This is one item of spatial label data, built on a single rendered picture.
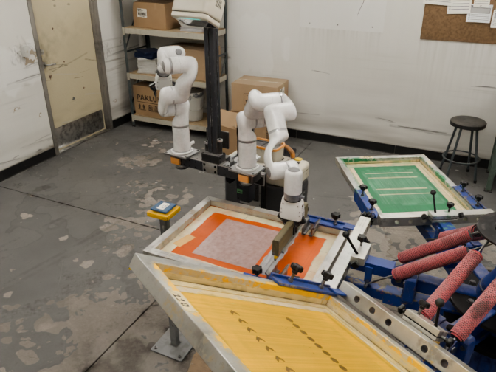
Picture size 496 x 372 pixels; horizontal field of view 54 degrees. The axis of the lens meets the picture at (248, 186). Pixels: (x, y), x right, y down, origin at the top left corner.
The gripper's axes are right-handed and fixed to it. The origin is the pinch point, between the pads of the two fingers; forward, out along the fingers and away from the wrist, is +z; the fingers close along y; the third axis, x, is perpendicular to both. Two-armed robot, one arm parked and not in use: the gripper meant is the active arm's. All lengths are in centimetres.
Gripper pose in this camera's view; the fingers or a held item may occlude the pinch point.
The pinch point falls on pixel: (291, 228)
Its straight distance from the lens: 216.2
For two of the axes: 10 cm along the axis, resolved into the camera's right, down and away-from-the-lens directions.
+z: 0.0, 8.9, 4.5
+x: -4.3, 4.1, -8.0
